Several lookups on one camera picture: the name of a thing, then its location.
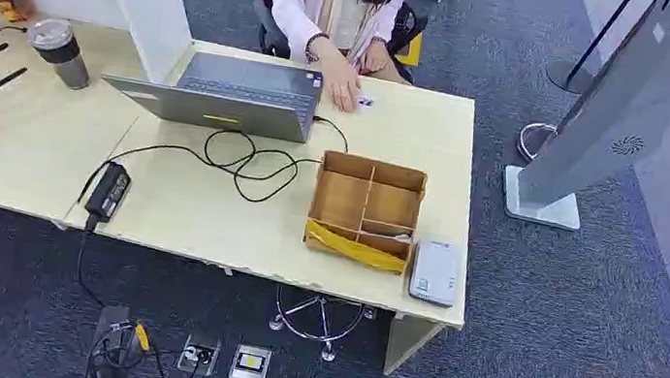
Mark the stanchion post with base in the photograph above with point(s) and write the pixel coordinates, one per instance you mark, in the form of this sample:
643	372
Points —
567	75

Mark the wooden compartment box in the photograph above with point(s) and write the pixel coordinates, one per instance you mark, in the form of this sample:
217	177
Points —
340	198

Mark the pale desk leg panel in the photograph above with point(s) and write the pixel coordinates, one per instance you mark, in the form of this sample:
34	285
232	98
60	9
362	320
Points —
408	343

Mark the chrome stool base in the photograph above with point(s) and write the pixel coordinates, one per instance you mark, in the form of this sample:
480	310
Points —
322	328

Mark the grey card reader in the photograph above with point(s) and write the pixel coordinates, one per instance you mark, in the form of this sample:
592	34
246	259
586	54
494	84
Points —
434	273

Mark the floor socket with closed lid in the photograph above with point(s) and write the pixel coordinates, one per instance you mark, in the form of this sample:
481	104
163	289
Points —
250	365

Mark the grey laptop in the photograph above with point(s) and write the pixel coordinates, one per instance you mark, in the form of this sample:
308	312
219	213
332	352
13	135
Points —
236	103

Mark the yellow block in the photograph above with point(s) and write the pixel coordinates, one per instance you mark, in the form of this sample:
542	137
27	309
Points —
411	52

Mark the floor socket with plug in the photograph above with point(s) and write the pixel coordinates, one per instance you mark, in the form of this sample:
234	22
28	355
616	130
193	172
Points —
198	354

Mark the small printed card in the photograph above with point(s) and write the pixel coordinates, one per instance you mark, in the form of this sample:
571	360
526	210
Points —
366	101

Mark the person's right hand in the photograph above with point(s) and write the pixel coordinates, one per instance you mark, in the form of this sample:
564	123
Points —
338	78

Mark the grey kiosk stand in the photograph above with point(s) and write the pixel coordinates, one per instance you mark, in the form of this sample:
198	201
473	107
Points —
611	107

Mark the lidded coffee cup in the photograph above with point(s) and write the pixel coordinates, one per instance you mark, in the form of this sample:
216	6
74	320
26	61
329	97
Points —
61	54

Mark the black power adapter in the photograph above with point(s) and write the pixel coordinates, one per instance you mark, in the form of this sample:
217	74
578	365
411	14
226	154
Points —
108	191

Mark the person's left hand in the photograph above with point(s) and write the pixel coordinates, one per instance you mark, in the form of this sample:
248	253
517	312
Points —
377	58

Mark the black floor device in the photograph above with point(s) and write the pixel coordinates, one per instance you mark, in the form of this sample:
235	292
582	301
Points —
112	346

